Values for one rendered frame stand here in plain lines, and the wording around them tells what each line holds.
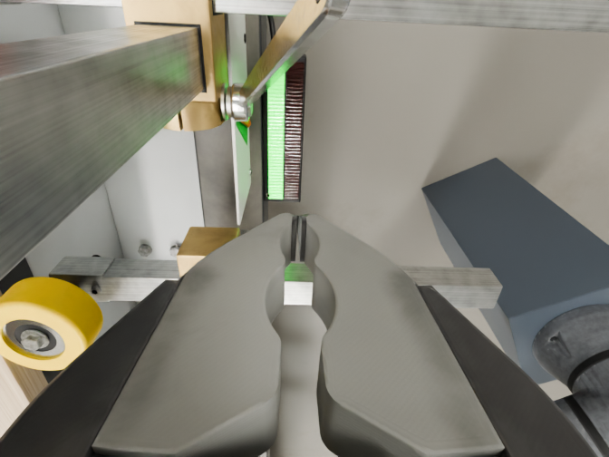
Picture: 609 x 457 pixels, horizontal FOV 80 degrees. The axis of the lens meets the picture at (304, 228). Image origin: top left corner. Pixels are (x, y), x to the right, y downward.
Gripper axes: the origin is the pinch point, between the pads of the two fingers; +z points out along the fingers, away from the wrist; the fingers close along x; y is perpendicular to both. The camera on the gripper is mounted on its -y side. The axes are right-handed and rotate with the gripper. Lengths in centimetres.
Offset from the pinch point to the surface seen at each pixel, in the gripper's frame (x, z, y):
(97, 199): -27.6, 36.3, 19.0
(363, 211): 25, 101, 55
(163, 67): -6.0, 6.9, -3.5
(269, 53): -1.3, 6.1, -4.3
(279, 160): -1.7, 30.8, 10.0
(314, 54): 5, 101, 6
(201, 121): -6.4, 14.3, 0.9
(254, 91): -2.3, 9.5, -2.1
